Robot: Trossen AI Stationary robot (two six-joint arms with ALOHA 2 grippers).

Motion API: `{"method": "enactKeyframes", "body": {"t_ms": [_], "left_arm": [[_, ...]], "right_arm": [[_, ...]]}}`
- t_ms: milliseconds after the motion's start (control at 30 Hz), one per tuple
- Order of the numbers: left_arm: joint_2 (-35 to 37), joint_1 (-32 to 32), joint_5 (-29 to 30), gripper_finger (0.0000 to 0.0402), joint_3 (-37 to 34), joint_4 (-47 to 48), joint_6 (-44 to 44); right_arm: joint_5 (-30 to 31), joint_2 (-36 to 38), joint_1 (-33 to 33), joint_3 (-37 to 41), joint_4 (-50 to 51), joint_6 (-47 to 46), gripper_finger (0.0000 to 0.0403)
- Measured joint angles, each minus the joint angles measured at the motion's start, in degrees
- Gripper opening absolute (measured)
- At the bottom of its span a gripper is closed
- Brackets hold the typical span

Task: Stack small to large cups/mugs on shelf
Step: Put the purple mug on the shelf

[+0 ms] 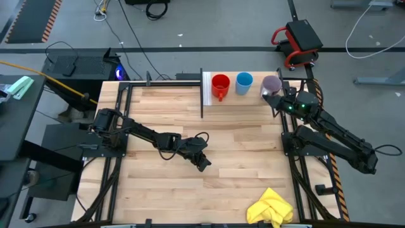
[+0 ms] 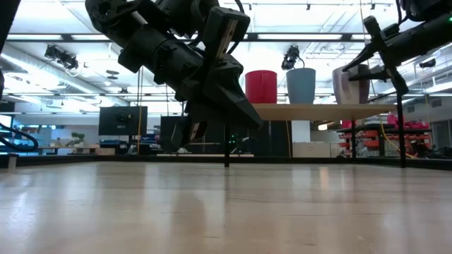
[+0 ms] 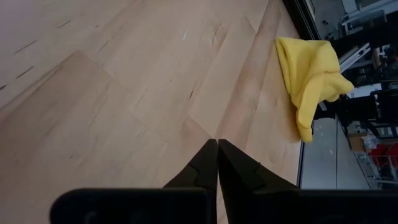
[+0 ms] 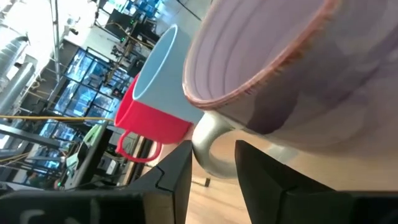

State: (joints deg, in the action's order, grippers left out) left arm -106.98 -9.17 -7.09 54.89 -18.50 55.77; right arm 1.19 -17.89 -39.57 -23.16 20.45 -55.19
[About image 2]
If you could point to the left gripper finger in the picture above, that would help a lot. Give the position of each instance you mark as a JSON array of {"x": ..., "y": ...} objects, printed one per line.
[
  {"x": 236, "y": 91},
  {"x": 215, "y": 111}
]

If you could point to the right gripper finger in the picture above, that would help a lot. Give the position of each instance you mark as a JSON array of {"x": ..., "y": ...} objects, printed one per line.
[
  {"x": 365, "y": 53},
  {"x": 374, "y": 74}
]

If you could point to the red plastic cup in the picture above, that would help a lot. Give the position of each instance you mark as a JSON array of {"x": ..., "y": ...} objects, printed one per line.
[{"x": 261, "y": 88}]

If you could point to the blue-grey plastic cup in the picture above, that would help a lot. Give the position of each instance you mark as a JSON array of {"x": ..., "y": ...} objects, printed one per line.
[{"x": 301, "y": 86}]

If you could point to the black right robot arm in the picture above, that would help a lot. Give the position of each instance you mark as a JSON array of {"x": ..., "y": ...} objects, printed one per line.
[{"x": 423, "y": 39}]

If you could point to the wooden shelf with black legs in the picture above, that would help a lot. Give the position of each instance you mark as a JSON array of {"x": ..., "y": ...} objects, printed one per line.
[{"x": 318, "y": 112}]

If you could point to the background black robot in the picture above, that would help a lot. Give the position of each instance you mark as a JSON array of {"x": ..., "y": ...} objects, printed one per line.
[{"x": 237, "y": 143}]

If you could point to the black ceiling lamp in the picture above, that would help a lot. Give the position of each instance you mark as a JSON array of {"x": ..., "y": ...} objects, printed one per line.
[{"x": 428, "y": 63}]

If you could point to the storage rack with red bins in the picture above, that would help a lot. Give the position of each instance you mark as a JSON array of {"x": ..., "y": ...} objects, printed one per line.
[{"x": 374, "y": 135}]

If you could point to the beige cabinet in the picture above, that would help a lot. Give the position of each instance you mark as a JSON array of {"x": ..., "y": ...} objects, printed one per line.
[{"x": 310, "y": 149}]

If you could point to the black monitor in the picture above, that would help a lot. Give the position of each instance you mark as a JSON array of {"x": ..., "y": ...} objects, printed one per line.
[{"x": 121, "y": 120}]

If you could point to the blue bin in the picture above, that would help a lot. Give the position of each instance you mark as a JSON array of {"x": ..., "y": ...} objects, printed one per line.
[{"x": 113, "y": 144}]

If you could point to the potted plant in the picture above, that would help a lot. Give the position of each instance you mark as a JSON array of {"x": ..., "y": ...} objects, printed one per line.
[{"x": 77, "y": 138}]

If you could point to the black twin spotlights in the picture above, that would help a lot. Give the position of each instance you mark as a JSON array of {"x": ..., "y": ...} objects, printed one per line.
[{"x": 63, "y": 58}]

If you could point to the black overhead camera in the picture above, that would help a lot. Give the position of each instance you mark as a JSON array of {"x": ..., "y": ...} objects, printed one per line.
[{"x": 291, "y": 58}]

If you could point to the black frame crossbar with lights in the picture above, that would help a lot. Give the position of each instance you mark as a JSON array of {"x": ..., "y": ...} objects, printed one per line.
[{"x": 300, "y": 36}]

